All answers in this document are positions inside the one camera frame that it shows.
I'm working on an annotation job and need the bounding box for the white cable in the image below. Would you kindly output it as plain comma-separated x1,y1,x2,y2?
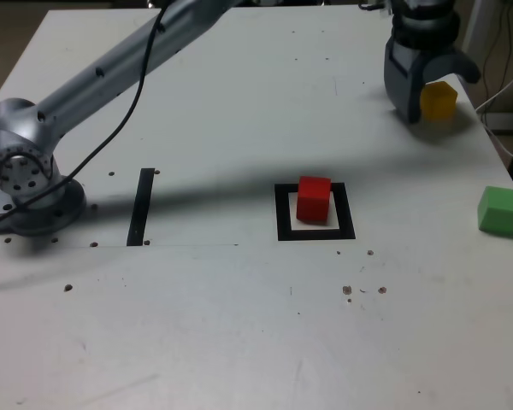
474,55,513,163

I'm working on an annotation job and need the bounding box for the green cube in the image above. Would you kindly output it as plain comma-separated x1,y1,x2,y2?
477,185,513,238

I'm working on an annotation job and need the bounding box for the white furniture leg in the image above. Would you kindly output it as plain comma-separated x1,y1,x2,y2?
457,0,497,82

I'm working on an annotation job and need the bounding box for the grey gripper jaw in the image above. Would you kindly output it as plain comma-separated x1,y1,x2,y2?
420,46,482,85
383,38,429,126

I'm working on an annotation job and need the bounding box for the black tape square outline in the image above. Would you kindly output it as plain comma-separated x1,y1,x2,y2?
274,182,357,243

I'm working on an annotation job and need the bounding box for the black tape strip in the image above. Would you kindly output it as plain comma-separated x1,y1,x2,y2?
126,167,156,248

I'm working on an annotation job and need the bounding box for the red cube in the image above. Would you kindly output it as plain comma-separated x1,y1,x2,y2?
296,175,332,224

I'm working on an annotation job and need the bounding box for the yellow cube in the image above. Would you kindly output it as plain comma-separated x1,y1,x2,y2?
419,81,459,122

